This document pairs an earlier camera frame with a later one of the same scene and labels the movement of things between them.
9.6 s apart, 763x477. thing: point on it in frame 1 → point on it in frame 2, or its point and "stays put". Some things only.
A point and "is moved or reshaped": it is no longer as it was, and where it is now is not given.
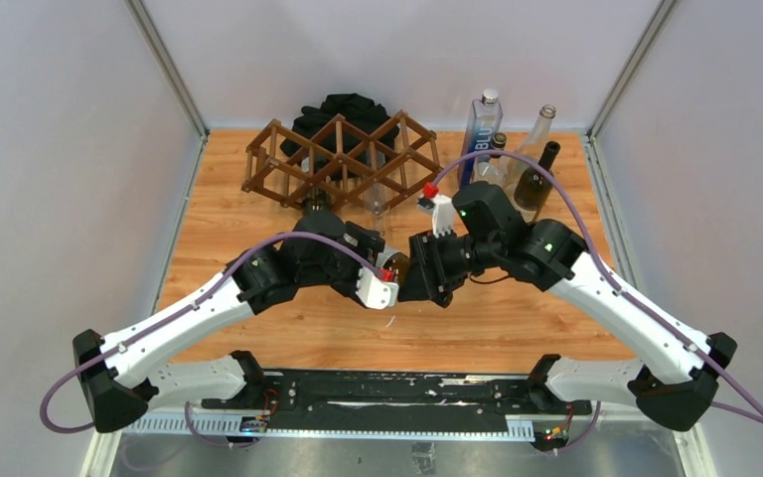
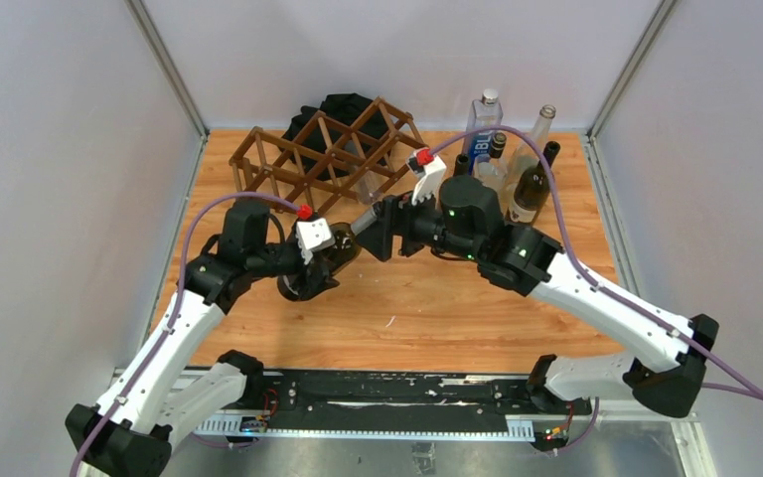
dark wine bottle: x=401 y=263 → x=461 y=165
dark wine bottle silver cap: x=319 y=202 is moved or reshaped
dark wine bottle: x=534 y=187 stays put
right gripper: x=426 y=252 → x=398 y=216
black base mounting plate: x=320 y=399 stays put
